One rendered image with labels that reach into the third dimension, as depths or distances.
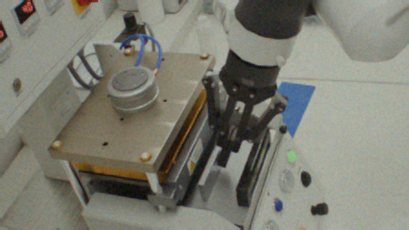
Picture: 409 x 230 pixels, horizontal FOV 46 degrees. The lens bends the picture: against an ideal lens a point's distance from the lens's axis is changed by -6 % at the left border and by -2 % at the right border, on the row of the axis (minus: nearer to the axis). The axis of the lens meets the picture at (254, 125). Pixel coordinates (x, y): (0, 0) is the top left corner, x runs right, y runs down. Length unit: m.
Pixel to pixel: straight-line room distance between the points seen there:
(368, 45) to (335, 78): 0.83
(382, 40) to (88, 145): 0.44
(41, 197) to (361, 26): 0.67
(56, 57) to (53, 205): 0.28
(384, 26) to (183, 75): 0.39
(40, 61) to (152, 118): 0.20
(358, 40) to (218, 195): 0.37
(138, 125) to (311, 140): 0.56
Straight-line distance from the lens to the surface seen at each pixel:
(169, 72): 0.86
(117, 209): 0.80
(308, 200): 1.01
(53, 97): 0.90
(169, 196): 0.73
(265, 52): 0.62
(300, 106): 1.31
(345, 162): 1.16
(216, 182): 0.84
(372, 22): 0.57
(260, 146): 0.83
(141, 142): 0.73
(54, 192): 0.99
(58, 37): 0.85
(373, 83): 1.39
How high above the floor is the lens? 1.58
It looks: 41 degrees down
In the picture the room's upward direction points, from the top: 8 degrees counter-clockwise
